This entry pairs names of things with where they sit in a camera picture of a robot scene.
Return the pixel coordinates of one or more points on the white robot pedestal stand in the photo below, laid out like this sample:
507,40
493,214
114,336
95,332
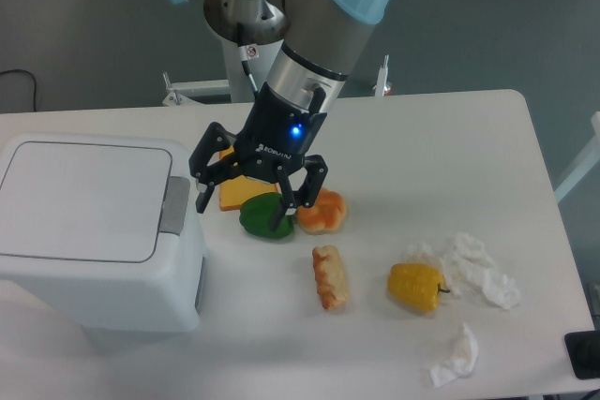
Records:
239,72

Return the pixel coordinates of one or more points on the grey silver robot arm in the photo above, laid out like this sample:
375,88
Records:
259,21

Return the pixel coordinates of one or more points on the white push-button trash can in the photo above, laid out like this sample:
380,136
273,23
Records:
103,230

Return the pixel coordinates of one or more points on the large crumpled white tissue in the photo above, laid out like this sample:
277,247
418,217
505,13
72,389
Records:
466,266

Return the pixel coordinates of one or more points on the yellow bell pepper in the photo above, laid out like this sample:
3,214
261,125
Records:
416,285

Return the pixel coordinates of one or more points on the long twisted bread stick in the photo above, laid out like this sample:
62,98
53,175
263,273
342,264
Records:
330,277

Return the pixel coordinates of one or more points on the white frame at right edge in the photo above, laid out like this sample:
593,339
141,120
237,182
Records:
586,159

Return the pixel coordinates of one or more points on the green bell pepper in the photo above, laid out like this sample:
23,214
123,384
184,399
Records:
255,215

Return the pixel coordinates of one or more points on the black device at table edge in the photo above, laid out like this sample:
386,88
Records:
583,352

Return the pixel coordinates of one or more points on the round braided bread bun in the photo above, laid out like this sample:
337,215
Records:
326,215

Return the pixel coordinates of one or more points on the orange toast bread slice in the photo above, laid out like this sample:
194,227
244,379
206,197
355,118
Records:
233,193

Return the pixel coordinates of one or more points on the small crumpled white tissue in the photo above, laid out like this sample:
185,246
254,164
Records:
461,360

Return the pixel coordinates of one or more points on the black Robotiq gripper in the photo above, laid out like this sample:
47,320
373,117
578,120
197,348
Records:
273,143

